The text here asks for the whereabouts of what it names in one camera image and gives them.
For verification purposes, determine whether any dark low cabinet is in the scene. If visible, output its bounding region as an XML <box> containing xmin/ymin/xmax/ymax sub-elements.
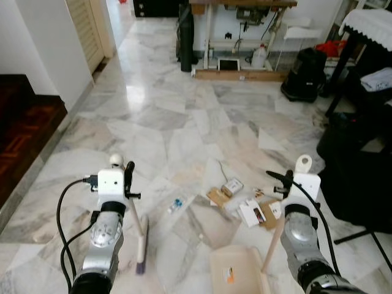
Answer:
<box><xmin>131</xmin><ymin>0</ymin><xmax>185</xmax><ymax>18</ymax></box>

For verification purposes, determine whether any white plastic stool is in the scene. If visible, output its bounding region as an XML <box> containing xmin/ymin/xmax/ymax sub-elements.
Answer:
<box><xmin>281</xmin><ymin>17</ymin><xmax>323</xmax><ymax>69</ymax></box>

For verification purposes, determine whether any white framed tablet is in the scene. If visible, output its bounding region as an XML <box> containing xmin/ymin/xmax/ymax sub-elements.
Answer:
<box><xmin>217</xmin><ymin>58</ymin><xmax>241</xmax><ymax>72</ymax></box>

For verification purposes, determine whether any folded pale blue cloth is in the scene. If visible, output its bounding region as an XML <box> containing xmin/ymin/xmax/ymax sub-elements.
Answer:
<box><xmin>360</xmin><ymin>67</ymin><xmax>392</xmax><ymax>93</ymax></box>

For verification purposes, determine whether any beige louvred door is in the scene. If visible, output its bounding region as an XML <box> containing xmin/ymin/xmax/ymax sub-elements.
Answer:
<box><xmin>66</xmin><ymin>0</ymin><xmax>115</xmax><ymax>75</ymax></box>

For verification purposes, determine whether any dark wooden step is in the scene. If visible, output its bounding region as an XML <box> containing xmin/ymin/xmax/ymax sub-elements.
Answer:
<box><xmin>0</xmin><ymin>73</ymin><xmax>69</xmax><ymax>210</ymax></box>

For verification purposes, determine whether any wooden sewing machine table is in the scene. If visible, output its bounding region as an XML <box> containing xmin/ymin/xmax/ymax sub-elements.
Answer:
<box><xmin>189</xmin><ymin>0</ymin><xmax>299</xmax><ymax>83</ymax></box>

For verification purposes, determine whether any small grey white box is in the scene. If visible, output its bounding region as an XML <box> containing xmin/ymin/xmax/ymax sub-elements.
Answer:
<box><xmin>221</xmin><ymin>177</ymin><xmax>245</xmax><ymax>198</ymax></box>

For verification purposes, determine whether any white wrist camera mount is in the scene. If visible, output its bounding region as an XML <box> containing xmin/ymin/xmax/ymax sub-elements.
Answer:
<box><xmin>97</xmin><ymin>168</ymin><xmax>130</xmax><ymax>204</ymax></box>
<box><xmin>292</xmin><ymin>173</ymin><xmax>323</xmax><ymax>206</ymax></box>

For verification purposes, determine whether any red bag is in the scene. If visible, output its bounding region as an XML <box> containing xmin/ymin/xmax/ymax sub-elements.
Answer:
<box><xmin>315</xmin><ymin>39</ymin><xmax>347</xmax><ymax>59</ymax></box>

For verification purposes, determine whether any blue and white wrapper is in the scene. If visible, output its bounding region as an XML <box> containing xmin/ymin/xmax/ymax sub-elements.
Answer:
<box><xmin>168</xmin><ymin>197</ymin><xmax>186</xmax><ymax>214</ymax></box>

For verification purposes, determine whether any beige long-handled dustpan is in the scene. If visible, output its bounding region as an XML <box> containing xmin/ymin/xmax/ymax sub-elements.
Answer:
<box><xmin>209</xmin><ymin>154</ymin><xmax>314</xmax><ymax>294</ymax></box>

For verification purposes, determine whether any white carton with dark window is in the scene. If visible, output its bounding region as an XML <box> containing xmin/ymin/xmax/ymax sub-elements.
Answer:
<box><xmin>237</xmin><ymin>197</ymin><xmax>268</xmax><ymax>229</ymax></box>

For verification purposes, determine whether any tall black cylinder bag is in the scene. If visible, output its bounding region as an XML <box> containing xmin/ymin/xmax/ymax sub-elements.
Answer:
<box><xmin>177</xmin><ymin>2</ymin><xmax>197</xmax><ymax>74</ymax></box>

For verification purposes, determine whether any black covered chair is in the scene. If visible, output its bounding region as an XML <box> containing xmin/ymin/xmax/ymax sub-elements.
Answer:
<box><xmin>316</xmin><ymin>92</ymin><xmax>392</xmax><ymax>271</ymax></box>

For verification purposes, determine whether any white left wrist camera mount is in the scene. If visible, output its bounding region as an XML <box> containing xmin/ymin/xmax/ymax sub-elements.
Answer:
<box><xmin>97</xmin><ymin>168</ymin><xmax>130</xmax><ymax>204</ymax></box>

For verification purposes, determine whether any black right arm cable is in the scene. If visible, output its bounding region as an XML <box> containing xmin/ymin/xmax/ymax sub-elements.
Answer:
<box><xmin>290</xmin><ymin>179</ymin><xmax>341</xmax><ymax>277</ymax></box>

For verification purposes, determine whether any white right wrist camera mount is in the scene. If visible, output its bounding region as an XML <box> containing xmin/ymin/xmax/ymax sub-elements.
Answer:
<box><xmin>292</xmin><ymin>173</ymin><xmax>323</xmax><ymax>206</ymax></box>

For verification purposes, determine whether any white lace tablecloth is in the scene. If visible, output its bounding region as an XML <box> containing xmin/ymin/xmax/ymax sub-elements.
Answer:
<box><xmin>338</xmin><ymin>8</ymin><xmax>392</xmax><ymax>51</ymax></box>

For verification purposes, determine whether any white plastic jug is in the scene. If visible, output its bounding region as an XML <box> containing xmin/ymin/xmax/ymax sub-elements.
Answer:
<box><xmin>251</xmin><ymin>42</ymin><xmax>270</xmax><ymax>69</ymax></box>

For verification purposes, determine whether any black vacuum cleaner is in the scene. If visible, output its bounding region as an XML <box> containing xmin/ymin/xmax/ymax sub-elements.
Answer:
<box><xmin>280</xmin><ymin>47</ymin><xmax>328</xmax><ymax>104</ymax></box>

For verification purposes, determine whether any dark wooden table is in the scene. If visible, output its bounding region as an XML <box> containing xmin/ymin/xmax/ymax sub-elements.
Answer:
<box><xmin>324</xmin><ymin>31</ymin><xmax>392</xmax><ymax>118</ymax></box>

